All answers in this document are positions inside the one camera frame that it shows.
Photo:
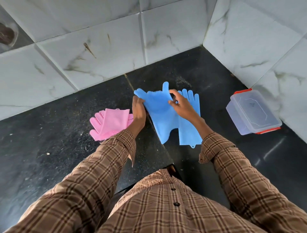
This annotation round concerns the person's left hand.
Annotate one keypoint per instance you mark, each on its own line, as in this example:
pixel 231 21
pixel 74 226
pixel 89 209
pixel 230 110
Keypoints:
pixel 138 115

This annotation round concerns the person's right hand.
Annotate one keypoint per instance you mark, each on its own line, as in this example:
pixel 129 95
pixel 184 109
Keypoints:
pixel 187 109

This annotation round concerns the person's left fingers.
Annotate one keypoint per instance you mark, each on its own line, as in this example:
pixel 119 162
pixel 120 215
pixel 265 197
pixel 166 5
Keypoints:
pixel 138 99

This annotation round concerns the person's right thumb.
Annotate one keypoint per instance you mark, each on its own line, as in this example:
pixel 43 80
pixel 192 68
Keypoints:
pixel 172 103

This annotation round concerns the blue bristled silicone glove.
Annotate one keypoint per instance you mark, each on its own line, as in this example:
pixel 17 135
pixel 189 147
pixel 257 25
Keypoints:
pixel 159 115

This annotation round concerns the person's right forearm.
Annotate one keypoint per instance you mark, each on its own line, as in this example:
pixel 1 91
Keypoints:
pixel 239 172

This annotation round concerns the person's left forearm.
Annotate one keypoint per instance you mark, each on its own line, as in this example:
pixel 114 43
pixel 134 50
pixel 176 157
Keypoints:
pixel 91 172

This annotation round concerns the pink silicone glove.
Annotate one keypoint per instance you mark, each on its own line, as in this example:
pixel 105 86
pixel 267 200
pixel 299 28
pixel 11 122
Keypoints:
pixel 94 123
pixel 114 121

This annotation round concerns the clear container with red clips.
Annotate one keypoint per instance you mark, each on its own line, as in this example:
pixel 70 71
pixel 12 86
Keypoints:
pixel 254 111

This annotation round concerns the brown plaid shirt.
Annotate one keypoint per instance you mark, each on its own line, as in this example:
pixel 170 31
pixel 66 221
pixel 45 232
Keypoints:
pixel 168 206

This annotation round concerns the round brown wall fixture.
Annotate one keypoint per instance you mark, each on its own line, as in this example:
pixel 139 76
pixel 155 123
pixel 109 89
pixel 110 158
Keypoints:
pixel 7 36

